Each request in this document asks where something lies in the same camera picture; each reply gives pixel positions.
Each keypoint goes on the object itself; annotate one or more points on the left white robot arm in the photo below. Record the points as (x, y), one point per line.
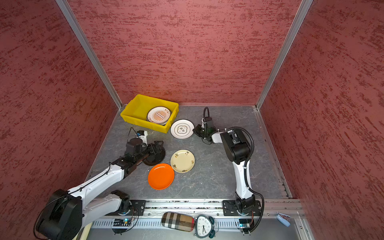
(67, 212)

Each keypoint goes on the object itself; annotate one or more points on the aluminium corner post left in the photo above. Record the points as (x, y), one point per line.
(79, 33)

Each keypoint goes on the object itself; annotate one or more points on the white flower motif plate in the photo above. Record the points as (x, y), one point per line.
(182, 129)

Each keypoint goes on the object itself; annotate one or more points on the yellow plastic bin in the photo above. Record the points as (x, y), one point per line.
(137, 110)

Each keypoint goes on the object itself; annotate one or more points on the right circuit board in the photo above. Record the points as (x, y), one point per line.
(245, 225)

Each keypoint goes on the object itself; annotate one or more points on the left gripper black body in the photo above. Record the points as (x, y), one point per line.
(146, 151)

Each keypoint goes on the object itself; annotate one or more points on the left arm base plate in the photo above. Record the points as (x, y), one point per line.
(136, 207)

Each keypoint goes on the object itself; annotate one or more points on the orange sunburst plate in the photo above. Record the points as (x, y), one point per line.
(159, 115)

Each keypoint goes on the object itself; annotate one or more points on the left circuit board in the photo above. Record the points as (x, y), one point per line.
(121, 223)

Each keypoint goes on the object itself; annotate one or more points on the aluminium corner post right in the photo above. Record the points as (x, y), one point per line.
(290, 37)

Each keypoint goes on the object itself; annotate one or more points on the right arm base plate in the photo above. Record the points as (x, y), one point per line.
(230, 209)

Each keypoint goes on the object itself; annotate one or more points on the plaid glasses case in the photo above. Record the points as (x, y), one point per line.
(178, 221)

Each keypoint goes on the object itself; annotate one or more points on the light blue small object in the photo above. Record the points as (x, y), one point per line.
(284, 219)

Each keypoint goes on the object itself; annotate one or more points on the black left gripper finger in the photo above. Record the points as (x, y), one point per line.
(158, 145)
(159, 156)

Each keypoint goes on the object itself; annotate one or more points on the teal alarm clock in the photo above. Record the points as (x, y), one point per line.
(205, 227)

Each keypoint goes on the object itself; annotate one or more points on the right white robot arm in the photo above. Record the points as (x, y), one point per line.
(239, 148)

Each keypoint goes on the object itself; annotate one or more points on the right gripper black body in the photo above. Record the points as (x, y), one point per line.
(206, 132)

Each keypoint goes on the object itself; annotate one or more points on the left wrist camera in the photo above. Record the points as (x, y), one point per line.
(143, 136)

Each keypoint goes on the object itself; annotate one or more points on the black plate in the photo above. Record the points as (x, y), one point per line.
(149, 161)

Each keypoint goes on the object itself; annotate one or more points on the circuit board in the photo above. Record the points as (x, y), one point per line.
(245, 225)
(121, 223)

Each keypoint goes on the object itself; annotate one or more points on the cream yellow plate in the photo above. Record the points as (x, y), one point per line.
(182, 161)

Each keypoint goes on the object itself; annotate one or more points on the aluminium corner post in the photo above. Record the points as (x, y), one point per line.
(290, 37)
(79, 33)

